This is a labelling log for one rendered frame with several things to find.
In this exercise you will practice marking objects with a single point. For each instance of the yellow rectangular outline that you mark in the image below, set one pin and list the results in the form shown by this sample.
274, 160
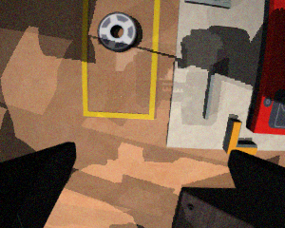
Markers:
154, 66

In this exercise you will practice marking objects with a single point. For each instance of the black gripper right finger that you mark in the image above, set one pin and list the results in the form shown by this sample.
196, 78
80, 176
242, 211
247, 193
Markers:
261, 187

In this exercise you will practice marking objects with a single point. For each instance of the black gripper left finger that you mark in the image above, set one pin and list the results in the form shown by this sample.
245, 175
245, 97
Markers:
30, 185

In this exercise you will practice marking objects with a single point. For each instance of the black rubber tyre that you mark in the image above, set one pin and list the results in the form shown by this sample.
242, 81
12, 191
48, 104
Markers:
114, 21

